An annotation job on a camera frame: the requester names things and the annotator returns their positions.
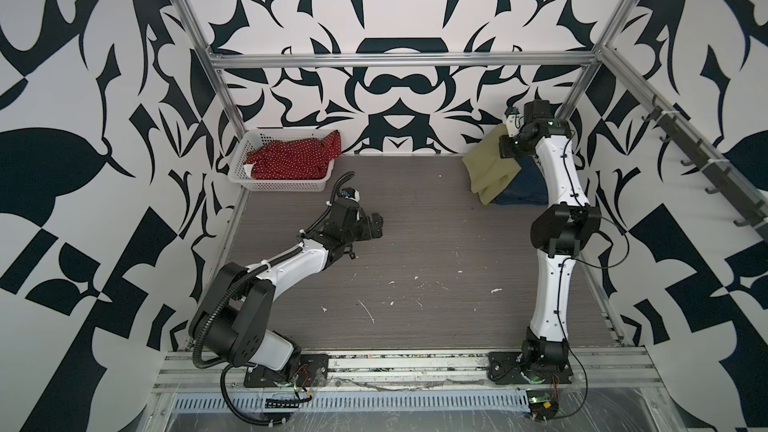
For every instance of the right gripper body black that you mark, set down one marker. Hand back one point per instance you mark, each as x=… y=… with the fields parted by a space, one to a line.
x=512 y=146

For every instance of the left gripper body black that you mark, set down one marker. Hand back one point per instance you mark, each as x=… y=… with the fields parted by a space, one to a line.
x=362 y=229

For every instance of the olive green skirt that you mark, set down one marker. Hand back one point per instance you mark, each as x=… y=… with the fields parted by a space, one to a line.
x=489 y=173

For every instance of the blue denim skirt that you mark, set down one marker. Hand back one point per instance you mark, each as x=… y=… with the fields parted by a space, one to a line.
x=528 y=187

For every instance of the red polka dot skirt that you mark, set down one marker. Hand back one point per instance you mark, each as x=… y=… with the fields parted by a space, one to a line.
x=302 y=159

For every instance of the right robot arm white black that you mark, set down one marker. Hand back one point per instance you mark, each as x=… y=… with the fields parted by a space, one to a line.
x=559 y=234

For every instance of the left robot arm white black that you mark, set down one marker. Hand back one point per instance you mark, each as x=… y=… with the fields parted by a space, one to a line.
x=230 y=326

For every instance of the white plastic basket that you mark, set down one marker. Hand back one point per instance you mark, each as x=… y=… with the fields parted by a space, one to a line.
x=256 y=139

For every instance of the small circuit board right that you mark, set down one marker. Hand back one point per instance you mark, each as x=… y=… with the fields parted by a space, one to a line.
x=543 y=407

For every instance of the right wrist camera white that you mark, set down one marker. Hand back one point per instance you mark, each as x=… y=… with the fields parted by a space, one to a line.
x=512 y=121

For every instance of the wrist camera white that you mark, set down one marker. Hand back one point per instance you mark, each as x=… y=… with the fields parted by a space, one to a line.
x=512 y=121
x=351 y=194

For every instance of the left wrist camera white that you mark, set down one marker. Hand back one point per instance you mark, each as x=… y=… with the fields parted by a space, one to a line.
x=351 y=194

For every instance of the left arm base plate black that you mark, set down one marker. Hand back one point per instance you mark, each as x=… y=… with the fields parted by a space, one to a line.
x=294 y=372

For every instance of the aluminium frame crossbar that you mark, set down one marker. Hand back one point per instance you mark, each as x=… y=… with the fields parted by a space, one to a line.
x=414 y=59

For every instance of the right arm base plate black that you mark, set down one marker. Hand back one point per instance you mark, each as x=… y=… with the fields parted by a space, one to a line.
x=507 y=368

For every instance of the aluminium front rail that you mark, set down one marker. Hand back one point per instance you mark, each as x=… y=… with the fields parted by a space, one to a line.
x=394 y=369

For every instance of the white slotted cable duct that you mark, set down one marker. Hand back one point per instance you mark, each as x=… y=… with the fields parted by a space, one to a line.
x=513 y=401

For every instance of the grey wall hook rail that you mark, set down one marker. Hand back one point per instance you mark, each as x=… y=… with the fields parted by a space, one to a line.
x=701 y=156

